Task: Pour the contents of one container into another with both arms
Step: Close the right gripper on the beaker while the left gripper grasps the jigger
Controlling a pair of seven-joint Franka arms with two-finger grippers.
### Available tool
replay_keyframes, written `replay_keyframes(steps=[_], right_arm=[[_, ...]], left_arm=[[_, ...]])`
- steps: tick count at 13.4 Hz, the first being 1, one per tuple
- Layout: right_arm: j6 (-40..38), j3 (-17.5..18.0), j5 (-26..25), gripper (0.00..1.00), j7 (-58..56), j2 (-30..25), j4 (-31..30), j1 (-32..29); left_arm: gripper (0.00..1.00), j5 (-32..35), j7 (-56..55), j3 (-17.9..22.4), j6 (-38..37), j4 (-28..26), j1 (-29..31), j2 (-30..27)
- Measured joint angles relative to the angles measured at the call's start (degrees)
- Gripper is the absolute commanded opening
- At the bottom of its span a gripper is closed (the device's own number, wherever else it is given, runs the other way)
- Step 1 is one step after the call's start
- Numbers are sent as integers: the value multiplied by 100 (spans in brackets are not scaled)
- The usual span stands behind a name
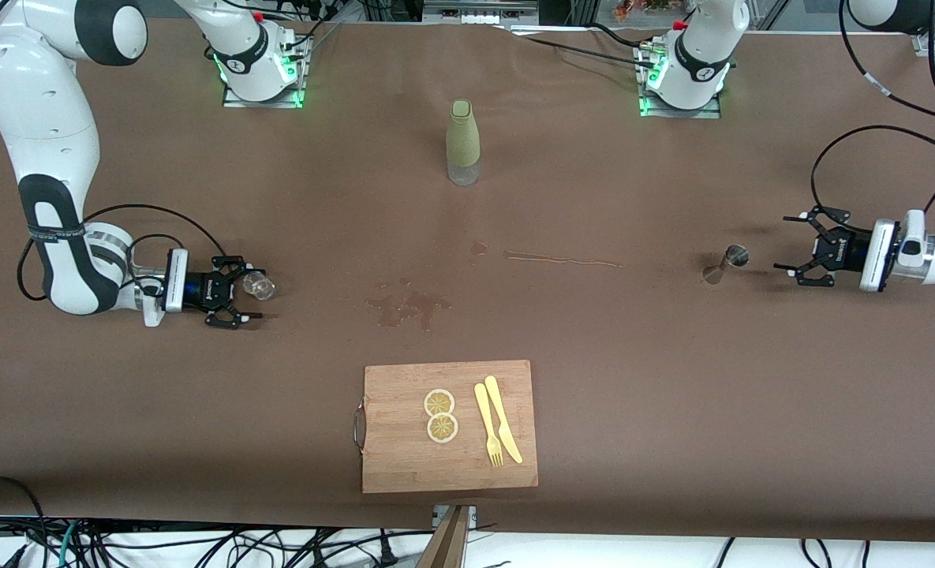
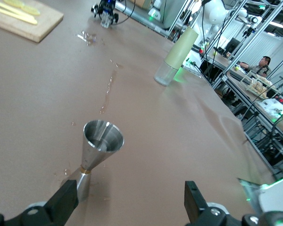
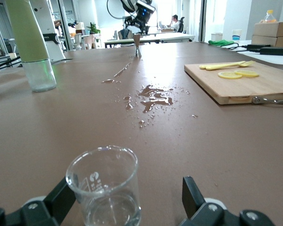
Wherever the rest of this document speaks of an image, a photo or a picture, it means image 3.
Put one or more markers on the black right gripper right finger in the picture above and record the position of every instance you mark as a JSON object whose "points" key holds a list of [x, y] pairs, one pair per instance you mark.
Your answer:
{"points": [[193, 200]]}

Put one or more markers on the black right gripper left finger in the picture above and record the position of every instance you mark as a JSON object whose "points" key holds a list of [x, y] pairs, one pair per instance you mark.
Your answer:
{"points": [[61, 200]]}

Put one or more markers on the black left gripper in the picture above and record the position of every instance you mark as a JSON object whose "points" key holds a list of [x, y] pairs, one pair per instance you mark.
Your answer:
{"points": [[143, 17]]}

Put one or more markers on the steel double jigger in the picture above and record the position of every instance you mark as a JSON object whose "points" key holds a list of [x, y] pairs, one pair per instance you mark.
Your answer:
{"points": [[137, 47]]}

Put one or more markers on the small clear glass beaker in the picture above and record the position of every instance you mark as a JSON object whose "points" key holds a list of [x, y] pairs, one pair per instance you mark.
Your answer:
{"points": [[103, 188]]}

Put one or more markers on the white paper cup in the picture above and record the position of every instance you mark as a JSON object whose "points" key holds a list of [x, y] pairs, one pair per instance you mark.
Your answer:
{"points": [[236, 35]]}

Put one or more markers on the long white table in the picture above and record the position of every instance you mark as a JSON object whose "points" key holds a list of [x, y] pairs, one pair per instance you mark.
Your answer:
{"points": [[155, 37]]}

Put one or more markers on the seated person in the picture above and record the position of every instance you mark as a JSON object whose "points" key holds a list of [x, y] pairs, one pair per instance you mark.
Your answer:
{"points": [[174, 22]]}

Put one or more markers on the potted green plant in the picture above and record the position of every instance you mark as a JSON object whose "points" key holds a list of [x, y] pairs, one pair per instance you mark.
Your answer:
{"points": [[94, 28]]}

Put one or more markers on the black office chair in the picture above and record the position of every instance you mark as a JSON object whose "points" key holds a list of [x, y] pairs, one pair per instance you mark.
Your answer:
{"points": [[182, 24]]}

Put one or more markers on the spilled liquid streak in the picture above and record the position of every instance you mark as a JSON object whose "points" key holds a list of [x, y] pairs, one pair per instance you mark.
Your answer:
{"points": [[120, 71]]}

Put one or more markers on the brown table mat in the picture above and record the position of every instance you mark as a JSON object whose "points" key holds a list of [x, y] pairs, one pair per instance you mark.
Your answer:
{"points": [[226, 153]]}

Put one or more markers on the spilled brown liquid puddle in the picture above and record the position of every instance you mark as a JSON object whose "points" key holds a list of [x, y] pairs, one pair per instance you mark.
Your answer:
{"points": [[155, 95]]}

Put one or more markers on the yellow plastic knife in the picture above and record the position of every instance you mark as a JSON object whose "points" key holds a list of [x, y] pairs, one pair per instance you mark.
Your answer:
{"points": [[202, 66]]}

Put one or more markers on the white waste bin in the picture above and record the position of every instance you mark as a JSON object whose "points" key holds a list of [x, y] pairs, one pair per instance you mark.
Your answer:
{"points": [[217, 37]]}

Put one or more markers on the green cloth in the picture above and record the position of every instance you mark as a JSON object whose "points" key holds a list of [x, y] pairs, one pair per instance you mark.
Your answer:
{"points": [[220, 42]]}

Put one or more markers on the lemon slice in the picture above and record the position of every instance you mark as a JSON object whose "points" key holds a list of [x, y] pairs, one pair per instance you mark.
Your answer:
{"points": [[250, 73], [227, 75]]}

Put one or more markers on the green sleeved glass bottle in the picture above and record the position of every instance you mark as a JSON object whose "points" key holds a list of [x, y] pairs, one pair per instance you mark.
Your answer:
{"points": [[28, 35]]}

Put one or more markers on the yellow plastic fork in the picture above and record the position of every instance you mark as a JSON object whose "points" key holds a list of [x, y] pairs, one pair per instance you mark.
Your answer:
{"points": [[248, 63]]}

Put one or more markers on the black power adapter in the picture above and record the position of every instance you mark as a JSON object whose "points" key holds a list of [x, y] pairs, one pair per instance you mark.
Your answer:
{"points": [[257, 46], [274, 51]]}

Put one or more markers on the wooden cutting board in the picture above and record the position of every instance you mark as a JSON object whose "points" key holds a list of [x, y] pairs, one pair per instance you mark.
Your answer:
{"points": [[261, 87]]}

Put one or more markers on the cardboard box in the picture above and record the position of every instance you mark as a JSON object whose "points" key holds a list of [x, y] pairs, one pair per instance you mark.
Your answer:
{"points": [[268, 41], [273, 29]]}

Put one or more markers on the orange drink bottle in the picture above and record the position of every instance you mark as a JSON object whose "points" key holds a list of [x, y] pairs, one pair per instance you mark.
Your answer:
{"points": [[270, 17]]}

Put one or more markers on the white side table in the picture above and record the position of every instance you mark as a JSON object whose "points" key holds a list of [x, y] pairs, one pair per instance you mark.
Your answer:
{"points": [[273, 60]]}

